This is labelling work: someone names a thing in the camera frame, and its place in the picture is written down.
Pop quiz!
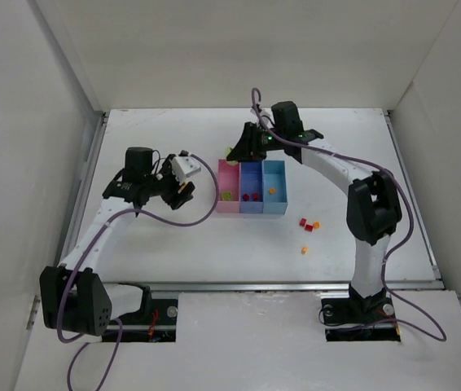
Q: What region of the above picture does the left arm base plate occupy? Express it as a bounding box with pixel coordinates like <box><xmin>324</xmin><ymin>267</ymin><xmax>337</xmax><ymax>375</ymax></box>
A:
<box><xmin>121</xmin><ymin>294</ymin><xmax>179</xmax><ymax>343</ymax></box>

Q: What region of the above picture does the dark blue plastic bin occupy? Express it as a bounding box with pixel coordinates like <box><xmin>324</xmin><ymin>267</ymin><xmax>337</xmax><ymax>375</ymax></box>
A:
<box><xmin>239</xmin><ymin>162</ymin><xmax>264</xmax><ymax>214</ymax></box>

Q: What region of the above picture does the light blue plastic bin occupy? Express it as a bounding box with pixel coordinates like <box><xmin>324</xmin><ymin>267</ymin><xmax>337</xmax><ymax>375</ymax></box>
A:
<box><xmin>262</xmin><ymin>160</ymin><xmax>288</xmax><ymax>215</ymax></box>

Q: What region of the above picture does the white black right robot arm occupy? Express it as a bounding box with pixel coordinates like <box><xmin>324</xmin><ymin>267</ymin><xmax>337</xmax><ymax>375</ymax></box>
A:
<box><xmin>226</xmin><ymin>90</ymin><xmax>402</xmax><ymax>300</ymax></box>

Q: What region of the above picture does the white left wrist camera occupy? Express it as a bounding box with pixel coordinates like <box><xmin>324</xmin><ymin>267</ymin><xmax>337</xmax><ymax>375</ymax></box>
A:
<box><xmin>171</xmin><ymin>151</ymin><xmax>201</xmax><ymax>183</ymax></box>

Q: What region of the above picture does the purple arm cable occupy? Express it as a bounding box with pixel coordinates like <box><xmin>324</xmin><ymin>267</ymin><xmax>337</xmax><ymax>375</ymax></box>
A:
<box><xmin>250</xmin><ymin>87</ymin><xmax>447</xmax><ymax>342</ymax></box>
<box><xmin>57</xmin><ymin>152</ymin><xmax>219</xmax><ymax>391</ymax></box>

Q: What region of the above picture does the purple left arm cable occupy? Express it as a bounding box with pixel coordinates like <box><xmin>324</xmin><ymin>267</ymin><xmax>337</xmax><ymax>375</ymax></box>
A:
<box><xmin>57</xmin><ymin>152</ymin><xmax>219</xmax><ymax>391</ymax></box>

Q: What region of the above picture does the pink plastic bin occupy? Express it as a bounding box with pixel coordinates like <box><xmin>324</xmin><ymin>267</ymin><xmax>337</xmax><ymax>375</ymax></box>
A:
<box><xmin>216</xmin><ymin>159</ymin><xmax>240</xmax><ymax>213</ymax></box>

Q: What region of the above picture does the aluminium front rail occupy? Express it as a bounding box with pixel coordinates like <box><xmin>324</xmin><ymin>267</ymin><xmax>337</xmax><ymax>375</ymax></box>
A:
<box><xmin>122</xmin><ymin>279</ymin><xmax>446</xmax><ymax>292</ymax></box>

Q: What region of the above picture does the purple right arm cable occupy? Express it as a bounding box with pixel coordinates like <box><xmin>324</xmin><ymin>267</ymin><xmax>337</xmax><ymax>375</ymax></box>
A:
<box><xmin>250</xmin><ymin>87</ymin><xmax>447</xmax><ymax>342</ymax></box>

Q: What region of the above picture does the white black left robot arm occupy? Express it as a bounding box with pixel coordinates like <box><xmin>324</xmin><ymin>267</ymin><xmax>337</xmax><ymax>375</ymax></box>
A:
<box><xmin>39</xmin><ymin>147</ymin><xmax>201</xmax><ymax>343</ymax></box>

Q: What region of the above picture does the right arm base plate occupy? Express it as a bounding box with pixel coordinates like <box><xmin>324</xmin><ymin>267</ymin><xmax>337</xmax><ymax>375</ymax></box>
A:
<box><xmin>319</xmin><ymin>297</ymin><xmax>401</xmax><ymax>342</ymax></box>

